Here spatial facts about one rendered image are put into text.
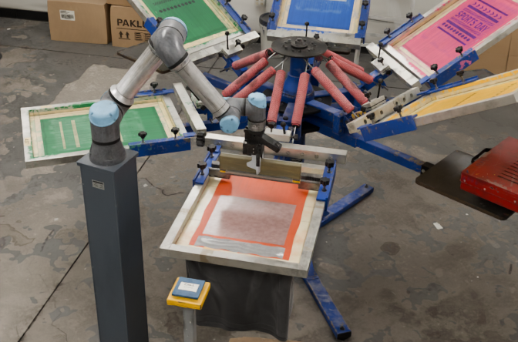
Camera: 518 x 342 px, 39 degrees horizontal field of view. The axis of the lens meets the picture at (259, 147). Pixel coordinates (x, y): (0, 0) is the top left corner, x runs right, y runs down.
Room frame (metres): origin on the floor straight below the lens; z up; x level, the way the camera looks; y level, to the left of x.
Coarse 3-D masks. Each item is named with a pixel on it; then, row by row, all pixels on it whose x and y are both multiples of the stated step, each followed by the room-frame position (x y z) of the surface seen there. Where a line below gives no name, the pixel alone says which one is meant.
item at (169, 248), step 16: (208, 176) 2.85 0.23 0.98; (192, 192) 2.71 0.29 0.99; (192, 208) 2.60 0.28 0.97; (320, 208) 2.60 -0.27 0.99; (176, 224) 2.46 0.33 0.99; (320, 224) 2.53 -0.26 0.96; (176, 240) 2.38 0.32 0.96; (176, 256) 2.29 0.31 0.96; (192, 256) 2.27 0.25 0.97; (208, 256) 2.26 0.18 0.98; (224, 256) 2.26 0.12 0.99; (240, 256) 2.26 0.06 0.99; (256, 256) 2.26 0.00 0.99; (304, 256) 2.27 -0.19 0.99; (272, 272) 2.21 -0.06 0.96; (288, 272) 2.20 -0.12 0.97; (304, 272) 2.19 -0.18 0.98
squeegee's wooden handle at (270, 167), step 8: (224, 160) 2.75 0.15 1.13; (232, 160) 2.75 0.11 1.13; (240, 160) 2.74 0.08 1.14; (248, 160) 2.73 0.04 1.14; (264, 160) 2.73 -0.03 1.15; (272, 160) 2.73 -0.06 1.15; (224, 168) 2.75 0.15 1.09; (232, 168) 2.75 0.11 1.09; (240, 168) 2.74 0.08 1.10; (248, 168) 2.73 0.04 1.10; (264, 168) 2.72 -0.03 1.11; (272, 168) 2.71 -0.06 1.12; (280, 168) 2.70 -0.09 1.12; (288, 168) 2.70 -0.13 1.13; (296, 168) 2.69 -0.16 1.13; (280, 176) 2.70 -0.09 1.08; (288, 176) 2.70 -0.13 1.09; (296, 176) 2.69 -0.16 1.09
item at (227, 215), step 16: (240, 176) 2.90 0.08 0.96; (224, 192) 2.77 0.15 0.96; (240, 192) 2.77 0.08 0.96; (256, 192) 2.77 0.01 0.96; (208, 208) 2.63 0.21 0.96; (224, 208) 2.64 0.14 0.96; (240, 208) 2.64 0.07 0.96; (208, 224) 2.51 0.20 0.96; (224, 224) 2.52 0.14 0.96; (240, 224) 2.52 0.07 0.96; (192, 240) 2.40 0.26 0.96; (240, 240) 2.41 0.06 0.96
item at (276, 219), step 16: (272, 192) 2.78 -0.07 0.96; (288, 192) 2.78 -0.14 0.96; (304, 192) 2.78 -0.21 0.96; (256, 208) 2.64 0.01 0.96; (272, 208) 2.65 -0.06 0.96; (288, 208) 2.65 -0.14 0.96; (256, 224) 2.52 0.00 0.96; (272, 224) 2.53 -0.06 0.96; (288, 224) 2.53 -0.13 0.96; (256, 240) 2.41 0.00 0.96; (272, 240) 2.41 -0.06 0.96; (288, 240) 2.42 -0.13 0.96; (288, 256) 2.31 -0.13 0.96
